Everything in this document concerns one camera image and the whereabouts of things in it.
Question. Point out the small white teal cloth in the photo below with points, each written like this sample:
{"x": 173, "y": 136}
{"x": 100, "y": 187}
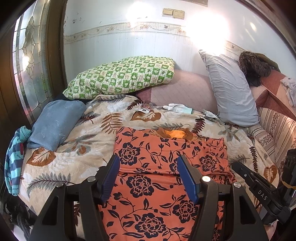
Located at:
{"x": 177, "y": 108}

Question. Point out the small printed packet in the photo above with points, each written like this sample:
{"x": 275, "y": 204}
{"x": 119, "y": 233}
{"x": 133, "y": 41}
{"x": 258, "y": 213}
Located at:
{"x": 145, "y": 107}

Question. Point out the blue folded towel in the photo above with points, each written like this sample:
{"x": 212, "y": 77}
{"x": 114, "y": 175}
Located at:
{"x": 54, "y": 124}

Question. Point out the dark furry cushion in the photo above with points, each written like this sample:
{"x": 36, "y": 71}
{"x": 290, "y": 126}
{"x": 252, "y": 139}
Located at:
{"x": 256, "y": 66}

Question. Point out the pink quilted mattress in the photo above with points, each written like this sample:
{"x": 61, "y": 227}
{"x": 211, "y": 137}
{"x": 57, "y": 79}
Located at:
{"x": 189, "y": 89}

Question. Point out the beige wall switch plates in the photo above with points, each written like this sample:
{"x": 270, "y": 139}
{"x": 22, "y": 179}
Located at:
{"x": 177, "y": 14}

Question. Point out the striped beige cushion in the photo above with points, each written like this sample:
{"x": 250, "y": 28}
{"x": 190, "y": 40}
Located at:
{"x": 276, "y": 133}

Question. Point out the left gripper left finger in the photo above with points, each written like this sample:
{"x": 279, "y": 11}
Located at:
{"x": 56, "y": 220}

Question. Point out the striped teal garment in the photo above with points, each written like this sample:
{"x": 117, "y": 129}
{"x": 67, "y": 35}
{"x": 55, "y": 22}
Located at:
{"x": 14, "y": 160}

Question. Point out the small grey crumpled cloth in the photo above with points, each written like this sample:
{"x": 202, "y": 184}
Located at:
{"x": 209, "y": 114}

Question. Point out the stained glass door panel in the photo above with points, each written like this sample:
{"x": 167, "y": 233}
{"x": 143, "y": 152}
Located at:
{"x": 29, "y": 60}

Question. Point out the grey cloth on sofa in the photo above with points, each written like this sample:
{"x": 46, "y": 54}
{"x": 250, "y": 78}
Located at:
{"x": 290, "y": 85}

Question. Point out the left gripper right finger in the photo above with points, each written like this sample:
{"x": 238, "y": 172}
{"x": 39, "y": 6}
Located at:
{"x": 240, "y": 221}

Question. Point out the grey blue pillow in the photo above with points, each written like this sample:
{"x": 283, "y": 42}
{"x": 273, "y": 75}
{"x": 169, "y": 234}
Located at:
{"x": 235, "y": 102}

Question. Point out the orange floral blouse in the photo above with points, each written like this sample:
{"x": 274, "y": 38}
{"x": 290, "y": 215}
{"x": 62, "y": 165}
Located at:
{"x": 149, "y": 201}

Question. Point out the leaf pattern blanket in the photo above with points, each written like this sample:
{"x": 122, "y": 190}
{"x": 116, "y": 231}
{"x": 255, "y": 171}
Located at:
{"x": 91, "y": 143}

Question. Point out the green checkered pillow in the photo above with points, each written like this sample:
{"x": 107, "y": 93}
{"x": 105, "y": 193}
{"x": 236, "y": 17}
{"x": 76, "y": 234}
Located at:
{"x": 121, "y": 77}

